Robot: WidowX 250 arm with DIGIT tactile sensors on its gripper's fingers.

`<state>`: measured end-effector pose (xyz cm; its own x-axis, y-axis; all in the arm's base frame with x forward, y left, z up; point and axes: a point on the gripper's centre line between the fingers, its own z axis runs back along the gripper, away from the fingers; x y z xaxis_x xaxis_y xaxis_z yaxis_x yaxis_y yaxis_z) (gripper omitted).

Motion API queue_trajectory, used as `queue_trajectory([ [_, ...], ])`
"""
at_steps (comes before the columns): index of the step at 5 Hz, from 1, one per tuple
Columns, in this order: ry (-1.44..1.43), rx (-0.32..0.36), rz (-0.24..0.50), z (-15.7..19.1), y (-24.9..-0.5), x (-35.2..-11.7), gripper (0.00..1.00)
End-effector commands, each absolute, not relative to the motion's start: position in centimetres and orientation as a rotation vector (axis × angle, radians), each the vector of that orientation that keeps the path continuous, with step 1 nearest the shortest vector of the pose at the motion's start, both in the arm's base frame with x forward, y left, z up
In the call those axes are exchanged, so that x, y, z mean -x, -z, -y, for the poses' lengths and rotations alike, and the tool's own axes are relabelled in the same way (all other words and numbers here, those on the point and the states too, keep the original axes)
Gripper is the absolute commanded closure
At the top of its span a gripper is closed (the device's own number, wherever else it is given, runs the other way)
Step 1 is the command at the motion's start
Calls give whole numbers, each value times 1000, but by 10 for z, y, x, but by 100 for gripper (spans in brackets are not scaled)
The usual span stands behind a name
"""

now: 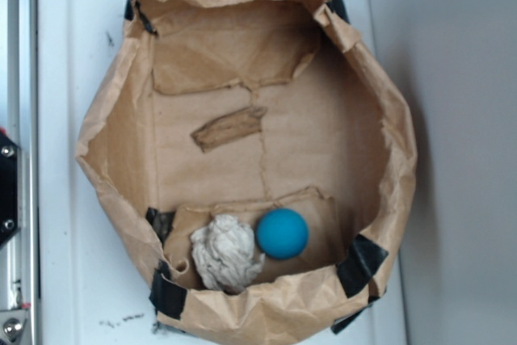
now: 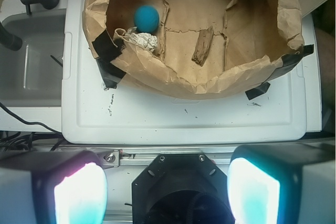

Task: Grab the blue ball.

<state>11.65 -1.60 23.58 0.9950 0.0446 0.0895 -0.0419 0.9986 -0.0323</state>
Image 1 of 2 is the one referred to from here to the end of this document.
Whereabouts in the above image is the black metal bracket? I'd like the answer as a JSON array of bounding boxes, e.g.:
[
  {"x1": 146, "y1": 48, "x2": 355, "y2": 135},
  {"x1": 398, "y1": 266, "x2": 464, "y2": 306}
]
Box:
[{"x1": 0, "y1": 128, "x2": 19, "y2": 247}]

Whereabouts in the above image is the brown paper bag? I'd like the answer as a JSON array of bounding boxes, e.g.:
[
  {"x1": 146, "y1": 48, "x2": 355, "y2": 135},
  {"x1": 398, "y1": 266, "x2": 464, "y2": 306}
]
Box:
[{"x1": 76, "y1": 0, "x2": 417, "y2": 344}]

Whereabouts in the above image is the white crumpled cloth wad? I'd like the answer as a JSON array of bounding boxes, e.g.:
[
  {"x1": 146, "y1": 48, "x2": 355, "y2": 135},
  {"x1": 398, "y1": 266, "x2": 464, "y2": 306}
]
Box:
[{"x1": 190, "y1": 214, "x2": 266, "y2": 294}]

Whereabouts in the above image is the aluminium frame rail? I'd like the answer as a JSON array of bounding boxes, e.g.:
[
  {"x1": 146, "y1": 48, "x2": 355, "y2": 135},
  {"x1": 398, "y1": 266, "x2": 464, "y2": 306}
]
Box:
[{"x1": 1, "y1": 0, "x2": 41, "y2": 344}]

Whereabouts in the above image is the white plastic tray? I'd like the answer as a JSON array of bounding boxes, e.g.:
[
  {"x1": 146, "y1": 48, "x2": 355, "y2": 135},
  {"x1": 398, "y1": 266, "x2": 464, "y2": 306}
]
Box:
[{"x1": 38, "y1": 0, "x2": 406, "y2": 344}]

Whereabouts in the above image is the blue ball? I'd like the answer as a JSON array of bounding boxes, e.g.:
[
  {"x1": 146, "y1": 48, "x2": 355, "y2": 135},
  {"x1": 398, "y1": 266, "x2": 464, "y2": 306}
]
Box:
[{"x1": 255, "y1": 208, "x2": 309, "y2": 260}]

